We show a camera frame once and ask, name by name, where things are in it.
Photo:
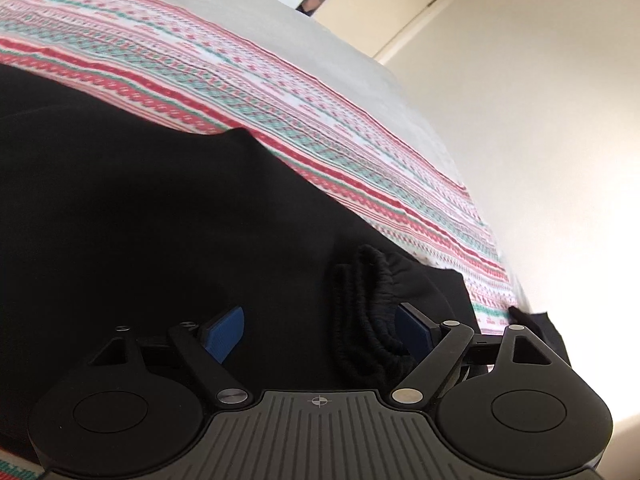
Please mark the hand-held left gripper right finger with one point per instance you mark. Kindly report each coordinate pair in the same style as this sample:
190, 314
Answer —
412, 329

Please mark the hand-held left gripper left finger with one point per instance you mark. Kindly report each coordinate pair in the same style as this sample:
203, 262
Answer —
225, 334

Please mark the light grey bed sheet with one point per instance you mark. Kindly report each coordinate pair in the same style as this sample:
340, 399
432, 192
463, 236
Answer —
300, 45

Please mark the black pants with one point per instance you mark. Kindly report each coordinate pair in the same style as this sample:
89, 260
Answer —
150, 220

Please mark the red and green patterned blanket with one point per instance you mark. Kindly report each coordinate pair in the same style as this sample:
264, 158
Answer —
250, 95

